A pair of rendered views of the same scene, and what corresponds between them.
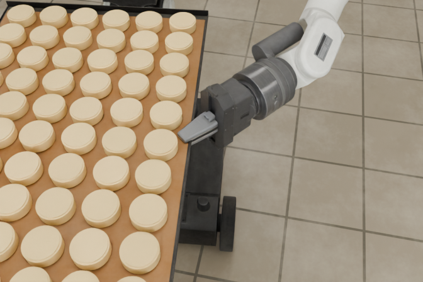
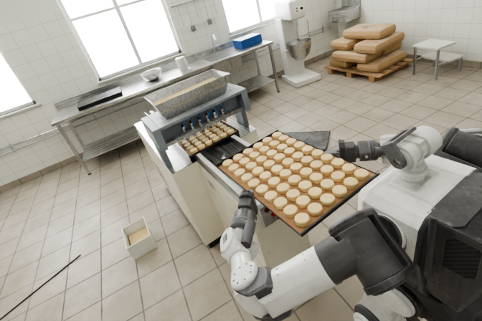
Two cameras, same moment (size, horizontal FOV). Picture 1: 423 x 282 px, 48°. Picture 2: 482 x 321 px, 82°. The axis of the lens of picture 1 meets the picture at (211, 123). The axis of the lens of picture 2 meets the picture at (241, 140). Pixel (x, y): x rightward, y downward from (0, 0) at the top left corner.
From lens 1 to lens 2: 1.31 m
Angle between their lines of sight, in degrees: 97
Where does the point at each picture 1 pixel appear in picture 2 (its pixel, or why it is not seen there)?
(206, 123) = not seen: hidden behind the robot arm
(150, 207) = (239, 172)
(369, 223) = not seen: outside the picture
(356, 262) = not seen: outside the picture
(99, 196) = (252, 165)
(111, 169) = (257, 170)
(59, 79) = (305, 170)
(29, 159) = (279, 157)
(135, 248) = (234, 166)
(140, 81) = (281, 188)
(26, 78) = (314, 164)
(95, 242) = (243, 161)
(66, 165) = (269, 163)
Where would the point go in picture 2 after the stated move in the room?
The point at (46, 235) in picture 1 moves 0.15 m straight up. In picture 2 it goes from (254, 155) to (247, 128)
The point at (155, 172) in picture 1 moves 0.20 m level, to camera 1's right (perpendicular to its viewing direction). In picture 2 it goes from (246, 176) to (208, 203)
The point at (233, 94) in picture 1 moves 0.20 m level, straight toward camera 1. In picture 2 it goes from (242, 200) to (217, 178)
